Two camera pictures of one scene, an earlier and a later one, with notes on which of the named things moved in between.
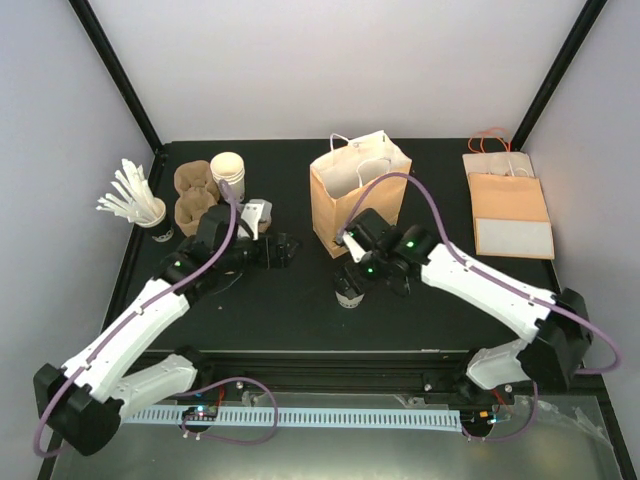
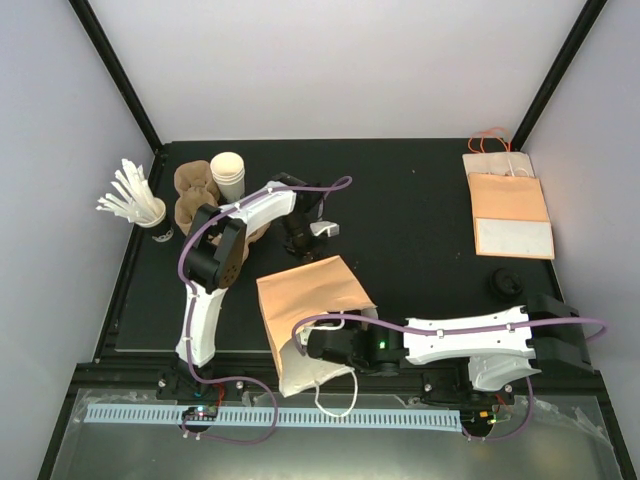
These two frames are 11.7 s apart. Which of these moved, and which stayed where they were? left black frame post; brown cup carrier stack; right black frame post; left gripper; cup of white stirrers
Moved: left gripper
Stayed: right black frame post; cup of white stirrers; brown cup carrier stack; left black frame post
